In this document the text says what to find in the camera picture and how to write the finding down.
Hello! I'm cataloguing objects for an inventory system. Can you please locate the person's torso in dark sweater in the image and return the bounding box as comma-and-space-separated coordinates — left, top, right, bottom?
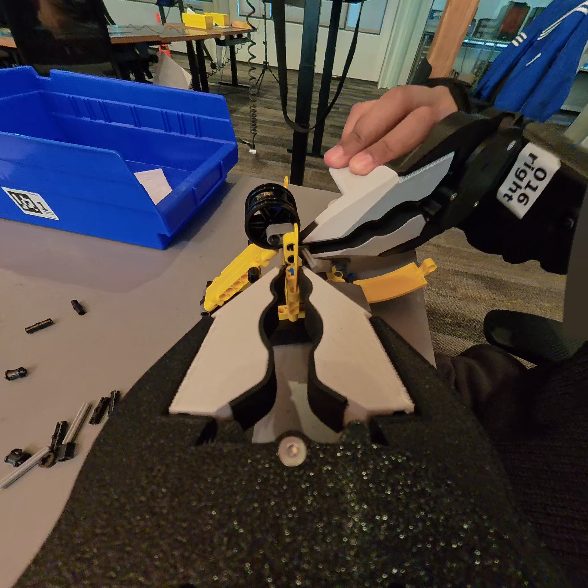
434, 342, 588, 588

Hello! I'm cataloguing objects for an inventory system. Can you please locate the coiled black cable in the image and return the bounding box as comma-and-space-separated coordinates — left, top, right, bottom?
246, 0, 259, 154

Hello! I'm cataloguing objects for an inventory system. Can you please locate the person's right hand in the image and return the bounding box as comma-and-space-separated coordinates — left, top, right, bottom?
324, 85, 460, 175

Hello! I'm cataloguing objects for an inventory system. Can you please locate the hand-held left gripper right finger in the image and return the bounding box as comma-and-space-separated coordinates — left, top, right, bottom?
301, 266, 415, 432

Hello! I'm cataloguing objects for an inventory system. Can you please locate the white paper slip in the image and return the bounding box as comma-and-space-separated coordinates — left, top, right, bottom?
134, 168, 173, 205

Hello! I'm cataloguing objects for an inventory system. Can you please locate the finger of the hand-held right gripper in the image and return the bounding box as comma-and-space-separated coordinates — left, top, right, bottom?
312, 213, 428, 259
303, 152, 455, 243

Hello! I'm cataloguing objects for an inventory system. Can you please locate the black leg standing desk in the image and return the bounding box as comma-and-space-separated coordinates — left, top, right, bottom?
287, 0, 368, 185

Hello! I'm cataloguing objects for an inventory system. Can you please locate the pile of toy brick pieces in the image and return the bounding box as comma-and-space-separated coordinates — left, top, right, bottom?
0, 390, 121, 488

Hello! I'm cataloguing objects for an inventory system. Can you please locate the blue jacket with white stripes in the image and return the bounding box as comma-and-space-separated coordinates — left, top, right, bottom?
475, 0, 588, 122

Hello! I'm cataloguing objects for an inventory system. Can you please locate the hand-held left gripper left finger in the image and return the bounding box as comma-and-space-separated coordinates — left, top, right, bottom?
168, 268, 285, 431

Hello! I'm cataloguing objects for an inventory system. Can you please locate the blue plastic storage bin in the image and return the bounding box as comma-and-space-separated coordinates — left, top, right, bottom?
0, 66, 239, 250

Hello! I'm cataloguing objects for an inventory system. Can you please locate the wooden pillar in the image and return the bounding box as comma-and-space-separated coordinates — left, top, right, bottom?
427, 0, 481, 79

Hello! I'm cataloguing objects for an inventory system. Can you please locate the white foam board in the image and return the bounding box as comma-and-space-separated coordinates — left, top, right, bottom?
153, 55, 193, 90

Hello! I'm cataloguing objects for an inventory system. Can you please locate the yellow toy brick vehicle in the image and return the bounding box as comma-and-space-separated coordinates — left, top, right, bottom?
200, 177, 437, 343

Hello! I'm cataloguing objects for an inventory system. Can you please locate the black hanging strap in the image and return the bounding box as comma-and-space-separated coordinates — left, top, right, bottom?
271, 0, 361, 134

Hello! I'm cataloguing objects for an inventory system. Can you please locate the black mesh office chair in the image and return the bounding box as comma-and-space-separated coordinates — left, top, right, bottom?
0, 0, 115, 78

